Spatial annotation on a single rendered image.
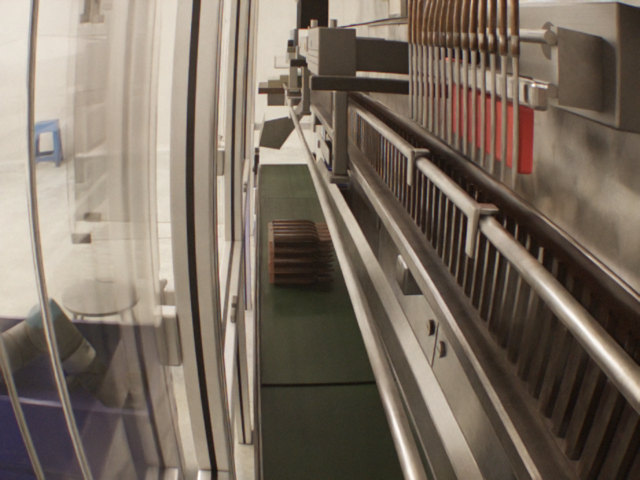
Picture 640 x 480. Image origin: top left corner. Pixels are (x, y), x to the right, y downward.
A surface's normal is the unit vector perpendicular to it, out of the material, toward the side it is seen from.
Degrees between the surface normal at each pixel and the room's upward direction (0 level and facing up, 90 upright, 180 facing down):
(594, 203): 90
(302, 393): 2
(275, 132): 90
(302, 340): 2
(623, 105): 90
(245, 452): 0
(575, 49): 90
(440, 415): 55
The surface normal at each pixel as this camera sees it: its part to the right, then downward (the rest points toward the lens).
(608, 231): -1.00, 0.00
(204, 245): 0.07, 0.32
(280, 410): 0.01, -0.96
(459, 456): -0.81, -0.54
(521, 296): -0.86, 0.15
